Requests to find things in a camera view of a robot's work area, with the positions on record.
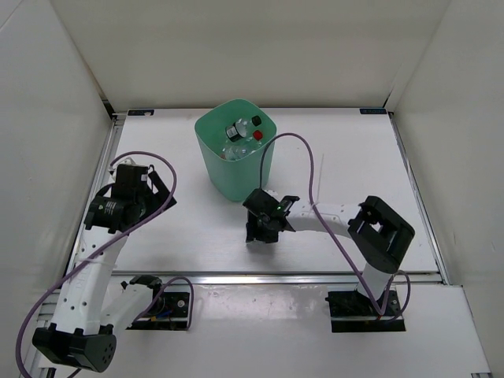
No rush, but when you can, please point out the red label bottle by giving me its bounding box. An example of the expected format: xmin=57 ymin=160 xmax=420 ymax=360
xmin=236 ymin=130 xmax=264 ymax=158

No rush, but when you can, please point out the clear bottle black label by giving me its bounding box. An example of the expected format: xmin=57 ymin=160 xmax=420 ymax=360
xmin=225 ymin=116 xmax=262 ymax=143

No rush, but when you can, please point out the clear bottle white cap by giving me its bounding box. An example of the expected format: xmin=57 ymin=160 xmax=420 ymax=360
xmin=220 ymin=144 xmax=248 ymax=161

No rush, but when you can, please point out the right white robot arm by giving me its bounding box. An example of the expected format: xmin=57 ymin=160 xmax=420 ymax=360
xmin=243 ymin=189 xmax=415 ymax=316

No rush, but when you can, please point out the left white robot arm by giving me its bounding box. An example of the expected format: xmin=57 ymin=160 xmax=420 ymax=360
xmin=32 ymin=164 xmax=176 ymax=372

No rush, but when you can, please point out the green plastic bin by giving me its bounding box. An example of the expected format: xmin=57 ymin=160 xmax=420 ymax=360
xmin=195 ymin=99 xmax=277 ymax=202

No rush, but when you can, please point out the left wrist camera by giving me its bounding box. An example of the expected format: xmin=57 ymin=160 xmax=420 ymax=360
xmin=112 ymin=164 xmax=148 ymax=198

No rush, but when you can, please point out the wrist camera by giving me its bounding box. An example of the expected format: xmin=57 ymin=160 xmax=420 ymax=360
xmin=243 ymin=188 xmax=280 ymax=217
xmin=112 ymin=164 xmax=148 ymax=198

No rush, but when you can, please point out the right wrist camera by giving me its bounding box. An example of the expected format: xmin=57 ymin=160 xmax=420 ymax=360
xmin=243 ymin=188 xmax=280 ymax=217

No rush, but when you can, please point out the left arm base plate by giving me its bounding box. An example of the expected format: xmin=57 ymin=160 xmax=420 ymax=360
xmin=121 ymin=275 xmax=195 ymax=331

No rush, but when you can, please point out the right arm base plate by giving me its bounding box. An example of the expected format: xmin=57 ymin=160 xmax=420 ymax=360
xmin=325 ymin=290 xmax=406 ymax=333

